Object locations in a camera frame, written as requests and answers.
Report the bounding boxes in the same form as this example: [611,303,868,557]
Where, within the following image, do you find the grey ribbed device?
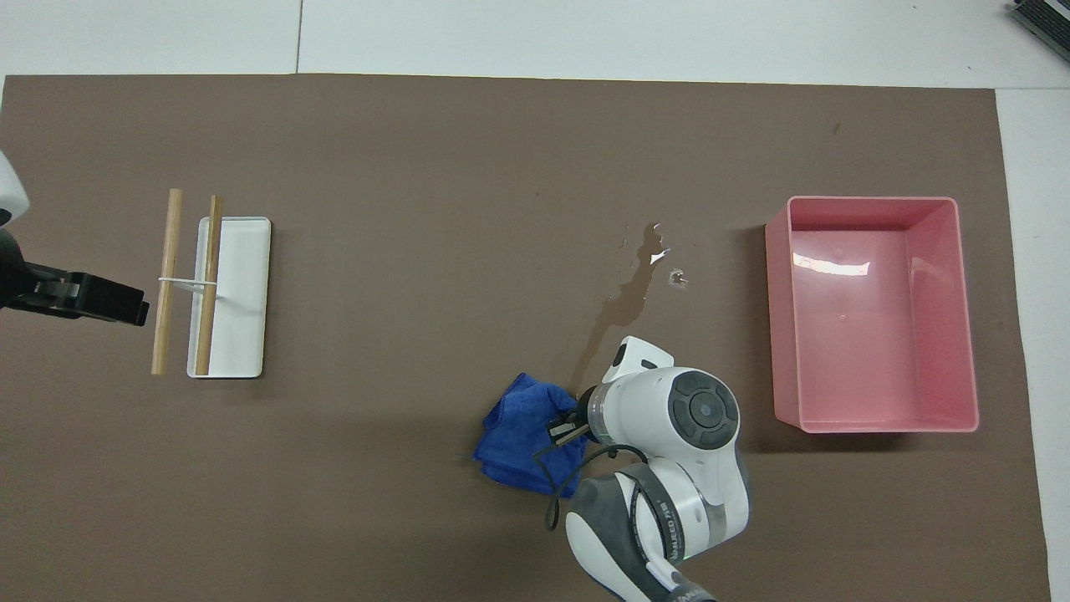
[1007,0,1070,64]

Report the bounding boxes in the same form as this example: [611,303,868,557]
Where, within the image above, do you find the spilled water puddle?
[573,222,672,395]

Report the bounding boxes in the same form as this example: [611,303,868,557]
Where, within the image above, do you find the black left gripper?
[0,226,150,328]

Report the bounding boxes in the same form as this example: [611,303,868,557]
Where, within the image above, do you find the blue microfiber towel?
[473,373,589,500]

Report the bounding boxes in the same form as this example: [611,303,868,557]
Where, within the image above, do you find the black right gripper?
[547,385,601,445]

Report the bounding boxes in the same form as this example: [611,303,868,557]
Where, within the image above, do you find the brown table mat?
[0,74,1052,602]

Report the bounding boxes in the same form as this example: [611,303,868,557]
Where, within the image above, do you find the white rack tray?
[186,217,273,380]

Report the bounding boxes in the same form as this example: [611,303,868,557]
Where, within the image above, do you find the pink plastic bin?
[765,196,981,434]

